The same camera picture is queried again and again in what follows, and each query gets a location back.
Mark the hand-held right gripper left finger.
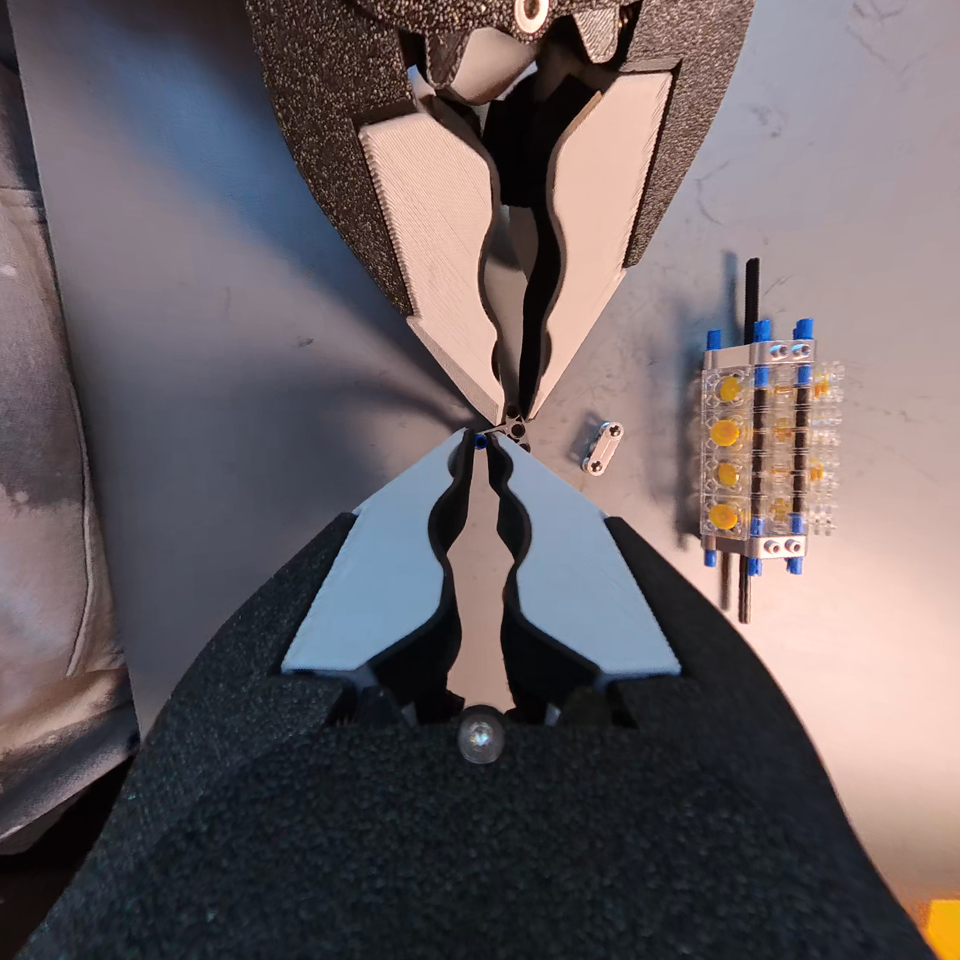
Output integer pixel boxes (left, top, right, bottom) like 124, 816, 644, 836
282, 432, 481, 699

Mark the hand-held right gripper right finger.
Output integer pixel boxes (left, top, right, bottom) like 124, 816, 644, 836
480, 435, 684, 702

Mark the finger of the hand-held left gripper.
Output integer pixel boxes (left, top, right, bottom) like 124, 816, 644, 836
360, 68, 522, 429
513, 69, 676, 424

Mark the small grey holed beam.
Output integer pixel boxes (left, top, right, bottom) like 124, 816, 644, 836
578, 423, 625, 475

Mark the transparent brick engine model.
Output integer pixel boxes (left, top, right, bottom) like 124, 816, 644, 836
698, 258, 849, 624

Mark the yellow plastic bin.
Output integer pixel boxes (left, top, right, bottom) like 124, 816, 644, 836
915, 897, 960, 960

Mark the grey desk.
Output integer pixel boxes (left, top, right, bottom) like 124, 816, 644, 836
8, 0, 960, 960

